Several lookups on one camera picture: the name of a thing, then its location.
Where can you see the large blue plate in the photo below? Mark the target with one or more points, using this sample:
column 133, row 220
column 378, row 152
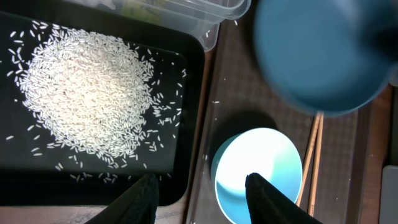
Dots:
column 326, row 55

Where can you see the small light blue bowl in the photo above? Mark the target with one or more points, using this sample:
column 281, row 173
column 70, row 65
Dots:
column 265, row 151

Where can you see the clear plastic waste bin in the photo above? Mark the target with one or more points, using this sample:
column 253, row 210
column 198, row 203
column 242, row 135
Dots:
column 199, row 18

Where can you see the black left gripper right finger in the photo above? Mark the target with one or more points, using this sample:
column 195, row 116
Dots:
column 267, row 205

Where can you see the orange green snack wrapper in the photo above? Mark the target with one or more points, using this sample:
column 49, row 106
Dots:
column 138, row 11

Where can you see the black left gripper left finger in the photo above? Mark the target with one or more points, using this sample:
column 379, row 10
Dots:
column 137, row 205

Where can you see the black rectangular tray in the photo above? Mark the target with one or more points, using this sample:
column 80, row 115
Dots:
column 34, row 175

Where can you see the pile of rice grains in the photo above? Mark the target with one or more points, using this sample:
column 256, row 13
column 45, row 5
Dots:
column 85, row 103

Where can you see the wooden chopstick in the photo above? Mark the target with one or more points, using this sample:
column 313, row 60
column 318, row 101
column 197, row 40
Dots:
column 316, row 164
column 308, row 154

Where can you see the brown serving tray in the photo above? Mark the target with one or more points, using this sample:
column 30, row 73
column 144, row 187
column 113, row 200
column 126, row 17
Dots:
column 354, row 146

